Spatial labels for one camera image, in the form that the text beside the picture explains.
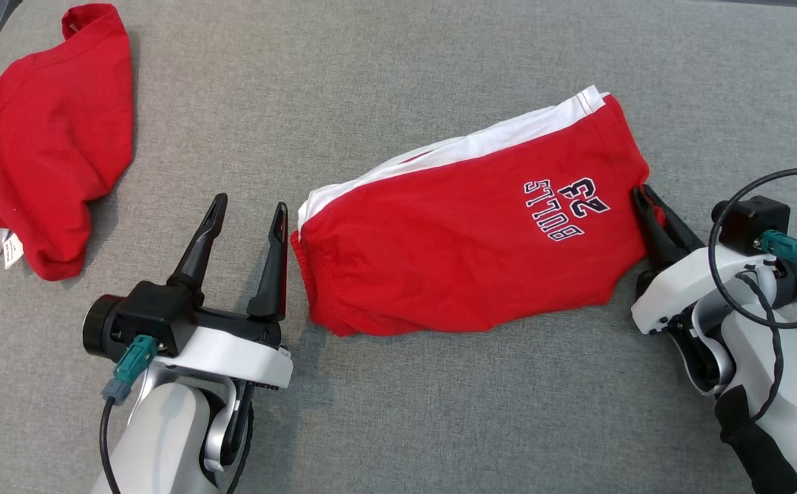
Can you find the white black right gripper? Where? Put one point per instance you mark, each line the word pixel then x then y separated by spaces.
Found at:
pixel 686 281

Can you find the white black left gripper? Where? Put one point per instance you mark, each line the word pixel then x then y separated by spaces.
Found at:
pixel 233 353

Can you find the red shorts with white stripe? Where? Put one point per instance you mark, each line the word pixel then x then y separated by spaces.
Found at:
pixel 453 240

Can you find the red t-shirt with white sleeves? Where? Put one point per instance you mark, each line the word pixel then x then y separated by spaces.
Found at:
pixel 41 137

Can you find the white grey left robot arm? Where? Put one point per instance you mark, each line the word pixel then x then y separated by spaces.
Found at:
pixel 165 439

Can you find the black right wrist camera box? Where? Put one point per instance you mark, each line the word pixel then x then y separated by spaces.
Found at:
pixel 752 219

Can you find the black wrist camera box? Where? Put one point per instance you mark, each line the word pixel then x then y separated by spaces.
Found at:
pixel 158 312
pixel 752 219

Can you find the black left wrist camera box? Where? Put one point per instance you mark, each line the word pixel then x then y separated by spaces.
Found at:
pixel 158 312

